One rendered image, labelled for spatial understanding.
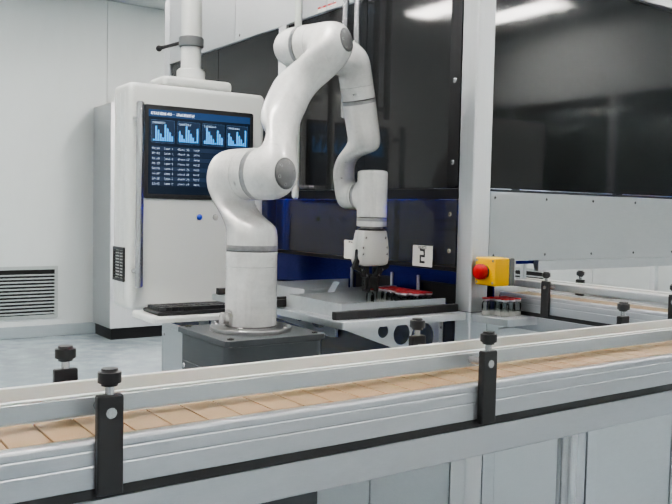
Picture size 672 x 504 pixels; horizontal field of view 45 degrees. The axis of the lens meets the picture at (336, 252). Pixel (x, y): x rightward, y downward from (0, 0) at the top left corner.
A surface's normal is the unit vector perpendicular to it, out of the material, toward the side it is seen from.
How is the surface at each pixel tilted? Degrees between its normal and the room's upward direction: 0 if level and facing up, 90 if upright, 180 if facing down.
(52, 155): 90
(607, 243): 90
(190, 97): 90
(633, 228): 90
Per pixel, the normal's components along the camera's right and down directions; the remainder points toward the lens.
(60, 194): 0.57, 0.06
